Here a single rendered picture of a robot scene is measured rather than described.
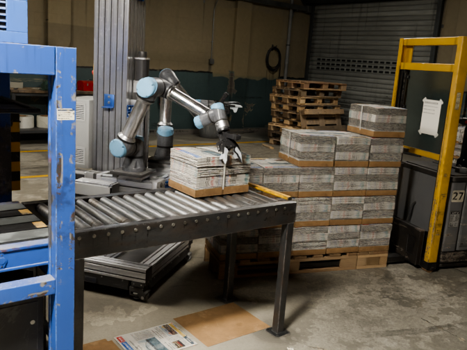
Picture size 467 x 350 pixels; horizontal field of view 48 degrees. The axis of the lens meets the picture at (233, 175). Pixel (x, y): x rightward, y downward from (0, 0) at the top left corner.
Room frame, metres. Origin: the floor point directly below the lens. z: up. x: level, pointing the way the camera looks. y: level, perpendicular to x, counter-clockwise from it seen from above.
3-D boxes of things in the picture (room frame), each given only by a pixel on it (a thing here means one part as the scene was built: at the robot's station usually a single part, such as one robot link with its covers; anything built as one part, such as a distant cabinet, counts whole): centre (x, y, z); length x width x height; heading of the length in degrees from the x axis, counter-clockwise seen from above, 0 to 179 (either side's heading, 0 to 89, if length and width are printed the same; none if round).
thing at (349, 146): (4.09, -0.82, 0.95); 0.38 x 0.29 x 0.23; 19
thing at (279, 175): (3.94, -0.42, 0.42); 1.17 x 0.39 x 0.83; 110
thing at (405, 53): (4.65, -1.40, 0.97); 0.09 x 0.09 x 1.75; 20
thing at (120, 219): (2.47, 0.59, 0.77); 0.47 x 0.05 x 0.05; 38
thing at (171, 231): (2.47, 0.17, 0.74); 1.34 x 0.05 x 0.12; 128
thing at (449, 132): (4.04, -1.62, 0.97); 0.09 x 0.09 x 1.75; 20
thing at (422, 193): (4.48, -1.86, 0.40); 0.69 x 0.55 x 0.80; 20
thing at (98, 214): (2.43, 0.64, 0.77); 0.47 x 0.05 x 0.05; 38
